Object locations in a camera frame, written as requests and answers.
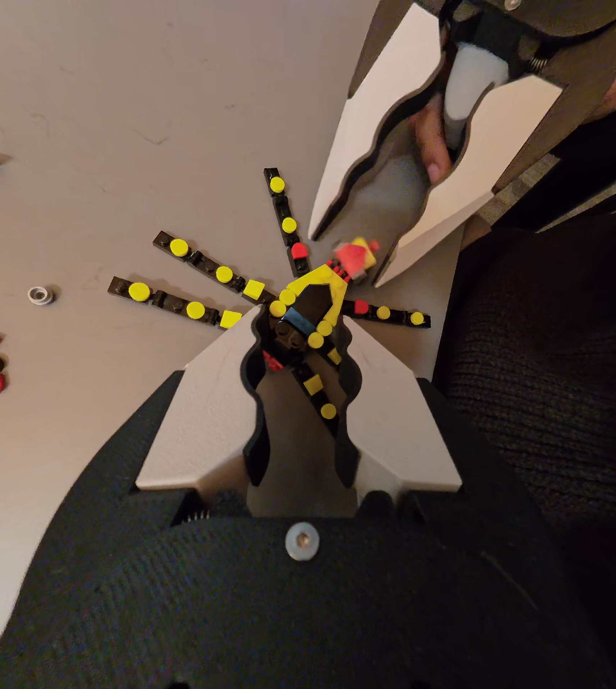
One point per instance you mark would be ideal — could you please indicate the person's right hand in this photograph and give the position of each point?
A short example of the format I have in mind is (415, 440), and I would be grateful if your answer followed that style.
(431, 145)

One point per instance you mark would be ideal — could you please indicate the person's dark knitted sweater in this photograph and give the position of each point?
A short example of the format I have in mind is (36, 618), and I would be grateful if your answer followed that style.
(555, 420)

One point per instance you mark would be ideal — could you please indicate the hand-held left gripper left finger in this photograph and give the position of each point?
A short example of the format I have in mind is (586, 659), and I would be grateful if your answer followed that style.
(200, 420)

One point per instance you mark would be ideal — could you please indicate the small grey round lego stud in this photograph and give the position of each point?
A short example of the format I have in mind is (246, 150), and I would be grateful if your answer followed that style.
(40, 295)

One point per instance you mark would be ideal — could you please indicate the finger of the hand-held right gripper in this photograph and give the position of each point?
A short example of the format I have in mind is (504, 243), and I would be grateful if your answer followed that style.
(496, 140)
(378, 102)

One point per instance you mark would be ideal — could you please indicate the black yellow lego spider model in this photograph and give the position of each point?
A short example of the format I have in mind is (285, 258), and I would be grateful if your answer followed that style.
(310, 304)

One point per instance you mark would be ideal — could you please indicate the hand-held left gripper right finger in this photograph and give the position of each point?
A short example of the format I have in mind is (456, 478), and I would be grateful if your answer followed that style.
(399, 425)

